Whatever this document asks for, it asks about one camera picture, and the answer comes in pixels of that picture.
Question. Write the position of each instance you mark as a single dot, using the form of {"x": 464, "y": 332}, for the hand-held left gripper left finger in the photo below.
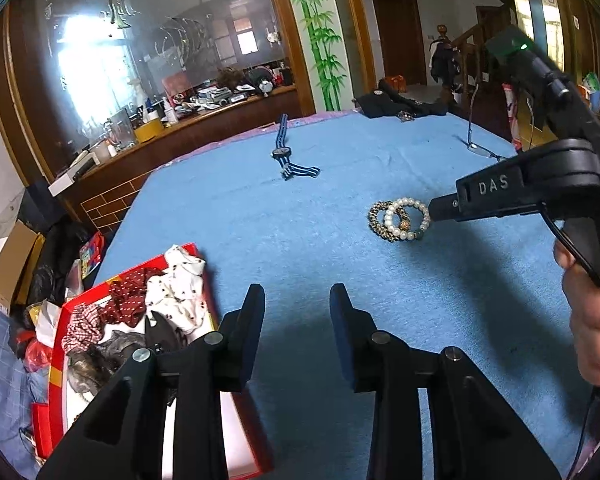
{"x": 247, "y": 340}

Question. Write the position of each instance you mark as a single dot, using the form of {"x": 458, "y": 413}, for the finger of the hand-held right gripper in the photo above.
{"x": 520, "y": 185}

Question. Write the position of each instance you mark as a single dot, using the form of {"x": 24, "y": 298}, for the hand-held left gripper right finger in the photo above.
{"x": 342, "y": 340}

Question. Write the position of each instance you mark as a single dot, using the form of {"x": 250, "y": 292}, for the white cherry print scrunchie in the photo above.
{"x": 177, "y": 285}

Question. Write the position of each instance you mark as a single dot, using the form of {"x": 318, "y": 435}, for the red jewelry box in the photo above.
{"x": 240, "y": 435}

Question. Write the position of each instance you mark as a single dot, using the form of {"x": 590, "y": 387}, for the red white checked scrunchie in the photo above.
{"x": 82, "y": 327}

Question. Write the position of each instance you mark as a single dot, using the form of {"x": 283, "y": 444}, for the person's right hand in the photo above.
{"x": 595, "y": 330}

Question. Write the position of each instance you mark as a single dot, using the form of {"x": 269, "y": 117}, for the dark red dotted scrunchie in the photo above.
{"x": 132, "y": 295}

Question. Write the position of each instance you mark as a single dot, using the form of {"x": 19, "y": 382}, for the small silver metal ornament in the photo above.
{"x": 406, "y": 116}

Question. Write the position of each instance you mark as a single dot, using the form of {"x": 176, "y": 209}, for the gold framed panel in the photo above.
{"x": 535, "y": 5}

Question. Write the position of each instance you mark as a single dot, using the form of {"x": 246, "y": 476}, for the wooden staircase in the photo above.
{"x": 480, "y": 45}

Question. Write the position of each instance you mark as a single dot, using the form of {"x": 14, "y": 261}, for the grey brown scrunchie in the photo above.
{"x": 100, "y": 360}

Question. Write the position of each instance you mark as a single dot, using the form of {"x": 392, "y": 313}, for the black cloth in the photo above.
{"x": 385, "y": 102}

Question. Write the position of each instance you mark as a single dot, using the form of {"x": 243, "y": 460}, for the orange object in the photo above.
{"x": 394, "y": 83}

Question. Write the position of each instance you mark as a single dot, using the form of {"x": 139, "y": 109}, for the brown wooden door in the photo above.
{"x": 399, "y": 35}

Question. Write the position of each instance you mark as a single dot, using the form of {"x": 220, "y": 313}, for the black bag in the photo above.
{"x": 60, "y": 260}

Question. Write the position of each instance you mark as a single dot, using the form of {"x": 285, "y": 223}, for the wooden sideboard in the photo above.
{"x": 190, "y": 140}

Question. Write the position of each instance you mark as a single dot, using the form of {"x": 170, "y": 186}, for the yellow round tin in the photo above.
{"x": 148, "y": 131}

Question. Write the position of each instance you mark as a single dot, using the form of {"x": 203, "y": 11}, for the glass pitcher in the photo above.
{"x": 122, "y": 127}

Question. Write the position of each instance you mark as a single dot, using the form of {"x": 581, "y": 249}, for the blue plaid cloth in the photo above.
{"x": 5, "y": 385}

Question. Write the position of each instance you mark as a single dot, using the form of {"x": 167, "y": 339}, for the cardboard box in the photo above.
{"x": 10, "y": 260}

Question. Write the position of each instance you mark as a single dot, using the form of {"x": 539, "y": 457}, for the green bamboo painted panel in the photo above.
{"x": 320, "y": 25}

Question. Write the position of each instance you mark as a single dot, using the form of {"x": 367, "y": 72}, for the large etched mirror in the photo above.
{"x": 140, "y": 30}

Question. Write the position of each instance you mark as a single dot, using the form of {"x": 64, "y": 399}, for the blue frame eyeglasses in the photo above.
{"x": 480, "y": 147}

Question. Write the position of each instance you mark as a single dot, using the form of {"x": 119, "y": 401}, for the clothes hung on post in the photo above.
{"x": 442, "y": 62}

